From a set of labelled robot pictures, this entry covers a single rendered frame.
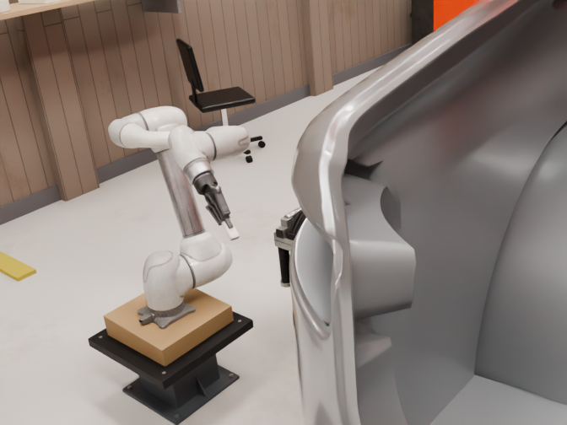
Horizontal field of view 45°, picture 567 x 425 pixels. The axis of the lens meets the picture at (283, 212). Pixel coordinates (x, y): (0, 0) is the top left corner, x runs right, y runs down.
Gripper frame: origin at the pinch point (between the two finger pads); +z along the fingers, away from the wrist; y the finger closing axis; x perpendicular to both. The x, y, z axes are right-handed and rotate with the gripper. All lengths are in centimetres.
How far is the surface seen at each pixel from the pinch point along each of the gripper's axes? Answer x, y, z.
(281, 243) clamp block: -11.5, -4.3, 11.9
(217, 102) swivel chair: -147, 217, -196
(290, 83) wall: -280, 300, -253
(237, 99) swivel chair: -163, 214, -192
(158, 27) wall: -132, 212, -274
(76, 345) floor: 31, 152, -32
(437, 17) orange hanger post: -79, -51, -27
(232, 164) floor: -150, 249, -157
